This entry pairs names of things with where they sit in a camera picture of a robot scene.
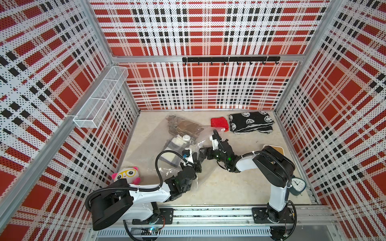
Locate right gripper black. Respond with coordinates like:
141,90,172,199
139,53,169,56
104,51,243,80
197,147,227,164

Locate grey white plaid scarf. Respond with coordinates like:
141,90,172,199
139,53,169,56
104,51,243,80
159,135,192,167

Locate red knitted scarf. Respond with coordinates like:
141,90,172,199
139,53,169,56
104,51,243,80
211,117,229,132

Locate clear plastic vacuum bag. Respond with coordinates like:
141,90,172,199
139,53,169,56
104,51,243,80
122,114,226,185

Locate brown fringed scarf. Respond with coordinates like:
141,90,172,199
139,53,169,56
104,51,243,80
166,115,204,141

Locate black smiley face scarf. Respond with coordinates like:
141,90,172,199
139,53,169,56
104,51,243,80
228,111,274,134

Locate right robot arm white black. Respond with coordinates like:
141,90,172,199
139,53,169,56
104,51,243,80
198,140,295,223

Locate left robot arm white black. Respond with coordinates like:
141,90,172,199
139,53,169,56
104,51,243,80
84,150,203,231

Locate white vacuum bag valve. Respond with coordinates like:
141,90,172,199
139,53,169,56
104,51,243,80
183,135,191,142

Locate pink white plush toy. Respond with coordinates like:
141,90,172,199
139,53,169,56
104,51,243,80
112,167,141,185

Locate white box with cork lid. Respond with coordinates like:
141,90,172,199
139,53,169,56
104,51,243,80
263,145,285,155

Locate teal heart alarm clock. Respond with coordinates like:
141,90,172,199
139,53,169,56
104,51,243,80
290,177,307,196

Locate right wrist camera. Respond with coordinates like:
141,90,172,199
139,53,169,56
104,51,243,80
210,134,222,150

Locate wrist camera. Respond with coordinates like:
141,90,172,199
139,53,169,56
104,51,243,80
183,148,194,164
210,134,222,150

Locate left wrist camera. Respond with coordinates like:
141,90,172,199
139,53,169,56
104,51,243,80
183,148,194,164

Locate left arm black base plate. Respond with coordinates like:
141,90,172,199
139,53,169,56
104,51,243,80
132,208,174,225

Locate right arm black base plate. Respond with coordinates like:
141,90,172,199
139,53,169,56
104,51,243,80
252,207,295,224

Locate black wall hook rail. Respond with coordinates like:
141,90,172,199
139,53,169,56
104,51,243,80
182,56,281,63

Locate white mesh wall basket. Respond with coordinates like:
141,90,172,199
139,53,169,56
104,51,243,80
73,66,128,129

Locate aluminium front rail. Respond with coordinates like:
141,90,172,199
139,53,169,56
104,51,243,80
86,204,343,241

